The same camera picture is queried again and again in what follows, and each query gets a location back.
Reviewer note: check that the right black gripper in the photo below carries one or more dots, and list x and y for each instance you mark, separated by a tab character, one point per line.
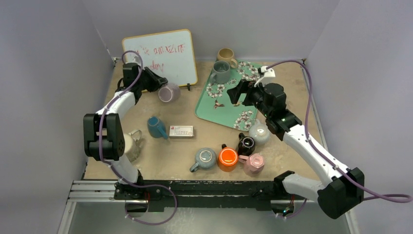
244	93

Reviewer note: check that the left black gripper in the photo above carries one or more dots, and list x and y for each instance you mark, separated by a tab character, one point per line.
156	82

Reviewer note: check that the mauve purple mug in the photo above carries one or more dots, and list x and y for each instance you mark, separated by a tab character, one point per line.
169	93

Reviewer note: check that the grey mug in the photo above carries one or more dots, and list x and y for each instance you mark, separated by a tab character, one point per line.
220	73

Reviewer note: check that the beige brown mug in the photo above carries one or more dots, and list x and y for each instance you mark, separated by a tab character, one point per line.
226	54

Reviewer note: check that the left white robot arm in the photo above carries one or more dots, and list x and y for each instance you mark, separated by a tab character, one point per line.
102	131

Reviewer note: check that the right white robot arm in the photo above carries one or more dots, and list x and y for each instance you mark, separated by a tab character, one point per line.
316	158

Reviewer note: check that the blue teal mug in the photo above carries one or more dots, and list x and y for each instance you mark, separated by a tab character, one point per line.
156	128

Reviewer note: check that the white speckled mug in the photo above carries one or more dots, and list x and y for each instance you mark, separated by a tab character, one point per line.
259	132

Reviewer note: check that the black mug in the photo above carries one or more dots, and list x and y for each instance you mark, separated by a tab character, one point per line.
246	145

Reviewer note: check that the cream white mug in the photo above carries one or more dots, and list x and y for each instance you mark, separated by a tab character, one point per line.
132	147

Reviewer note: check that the orange mug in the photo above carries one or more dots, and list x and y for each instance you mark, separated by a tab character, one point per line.
227	158

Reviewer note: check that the pink faceted mug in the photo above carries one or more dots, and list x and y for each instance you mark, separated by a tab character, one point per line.
253	164

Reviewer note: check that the grey-blue upside-down mug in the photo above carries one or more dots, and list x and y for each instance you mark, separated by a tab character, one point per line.
205	159

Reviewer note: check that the green floral tray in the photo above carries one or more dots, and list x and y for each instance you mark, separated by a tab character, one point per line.
215	106

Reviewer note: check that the small white card box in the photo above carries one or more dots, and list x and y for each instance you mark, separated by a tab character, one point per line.
181	131

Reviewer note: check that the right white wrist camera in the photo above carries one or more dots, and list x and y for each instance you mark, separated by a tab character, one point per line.
266	75

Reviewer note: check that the white whiteboard yellow frame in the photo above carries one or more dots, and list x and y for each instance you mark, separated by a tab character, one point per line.
168	54

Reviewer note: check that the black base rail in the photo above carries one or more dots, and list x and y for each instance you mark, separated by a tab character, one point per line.
259	195

